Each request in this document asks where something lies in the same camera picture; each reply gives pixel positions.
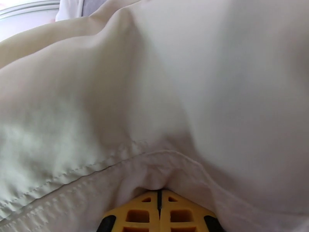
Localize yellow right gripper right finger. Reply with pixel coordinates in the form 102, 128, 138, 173
159, 189, 227, 232

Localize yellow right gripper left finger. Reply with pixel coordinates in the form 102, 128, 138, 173
96, 189, 162, 232

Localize beige elastic-waist shorts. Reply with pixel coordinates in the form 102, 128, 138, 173
0, 0, 309, 232

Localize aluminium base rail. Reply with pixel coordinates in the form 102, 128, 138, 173
0, 0, 61, 21

